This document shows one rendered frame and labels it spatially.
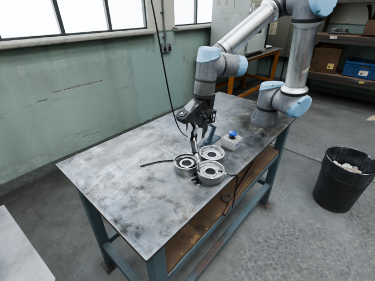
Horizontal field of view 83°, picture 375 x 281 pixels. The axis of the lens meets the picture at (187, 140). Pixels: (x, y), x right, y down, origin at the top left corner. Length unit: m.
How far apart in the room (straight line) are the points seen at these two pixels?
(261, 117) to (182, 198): 0.67
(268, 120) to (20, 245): 1.17
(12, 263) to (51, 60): 1.58
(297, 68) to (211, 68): 0.43
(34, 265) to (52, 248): 0.92
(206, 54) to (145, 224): 0.56
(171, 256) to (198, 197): 0.28
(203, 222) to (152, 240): 0.39
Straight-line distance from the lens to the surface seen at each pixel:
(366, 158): 2.07
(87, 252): 1.69
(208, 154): 0.92
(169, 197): 0.76
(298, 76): 1.06
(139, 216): 0.73
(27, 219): 2.09
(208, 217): 1.03
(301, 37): 1.02
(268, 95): 1.16
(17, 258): 0.94
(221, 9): 3.14
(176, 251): 0.94
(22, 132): 2.21
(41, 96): 2.16
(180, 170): 0.82
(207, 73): 0.74
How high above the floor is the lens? 1.36
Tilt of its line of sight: 32 degrees down
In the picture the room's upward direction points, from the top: straight up
